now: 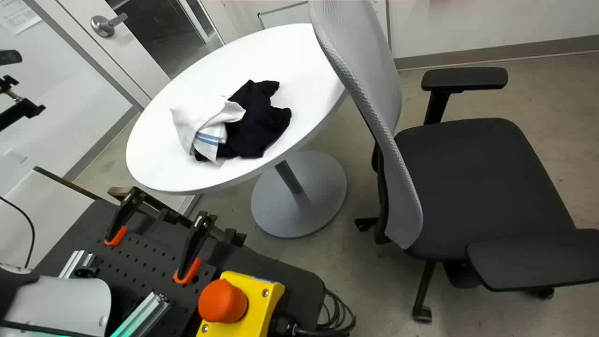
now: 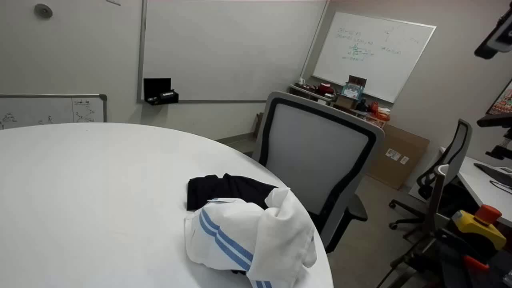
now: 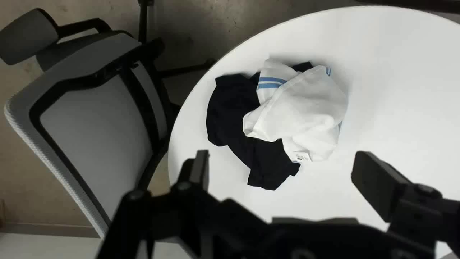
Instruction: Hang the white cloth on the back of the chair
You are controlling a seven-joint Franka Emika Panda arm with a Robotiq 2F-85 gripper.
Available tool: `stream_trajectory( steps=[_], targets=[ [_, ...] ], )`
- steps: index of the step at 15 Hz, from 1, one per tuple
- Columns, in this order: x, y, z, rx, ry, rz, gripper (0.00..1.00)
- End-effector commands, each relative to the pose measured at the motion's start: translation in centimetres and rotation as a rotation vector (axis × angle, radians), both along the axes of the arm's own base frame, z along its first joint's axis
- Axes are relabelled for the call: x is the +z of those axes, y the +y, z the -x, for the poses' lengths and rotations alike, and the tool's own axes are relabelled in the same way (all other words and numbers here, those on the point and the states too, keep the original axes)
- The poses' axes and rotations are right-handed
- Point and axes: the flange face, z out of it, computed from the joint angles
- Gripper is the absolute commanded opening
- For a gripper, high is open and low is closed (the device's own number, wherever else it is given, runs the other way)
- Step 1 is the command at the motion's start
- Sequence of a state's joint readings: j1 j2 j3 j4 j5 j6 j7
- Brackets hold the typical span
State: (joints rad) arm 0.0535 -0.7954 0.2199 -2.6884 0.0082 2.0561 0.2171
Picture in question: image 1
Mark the white cloth with blue stripes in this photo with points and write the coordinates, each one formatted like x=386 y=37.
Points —
x=203 y=134

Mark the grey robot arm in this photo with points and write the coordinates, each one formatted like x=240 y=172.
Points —
x=49 y=304

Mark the black cloth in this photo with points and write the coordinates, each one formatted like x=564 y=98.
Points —
x=261 y=127

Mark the grey mesh office chair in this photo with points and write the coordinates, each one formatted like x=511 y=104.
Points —
x=468 y=196

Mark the yellow emergency stop box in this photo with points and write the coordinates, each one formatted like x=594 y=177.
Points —
x=238 y=306

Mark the right black orange clamp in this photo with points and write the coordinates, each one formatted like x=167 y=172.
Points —
x=189 y=261

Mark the black orange clamp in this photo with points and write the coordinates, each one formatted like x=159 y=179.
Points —
x=118 y=228
x=189 y=261

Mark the left black orange clamp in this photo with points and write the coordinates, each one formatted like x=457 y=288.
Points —
x=118 y=228

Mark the black perforated mounting board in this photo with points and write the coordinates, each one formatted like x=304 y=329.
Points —
x=150 y=254

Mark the short aluminium extrusion piece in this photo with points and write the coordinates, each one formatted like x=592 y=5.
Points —
x=79 y=265

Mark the round white pedestal table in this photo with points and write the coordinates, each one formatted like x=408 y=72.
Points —
x=296 y=190

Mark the aluminium extrusion rail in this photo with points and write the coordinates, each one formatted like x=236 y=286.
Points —
x=143 y=318

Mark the silver door handle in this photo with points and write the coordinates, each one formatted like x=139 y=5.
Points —
x=105 y=27

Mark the black camera tripod mount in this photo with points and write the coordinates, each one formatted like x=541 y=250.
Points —
x=21 y=108

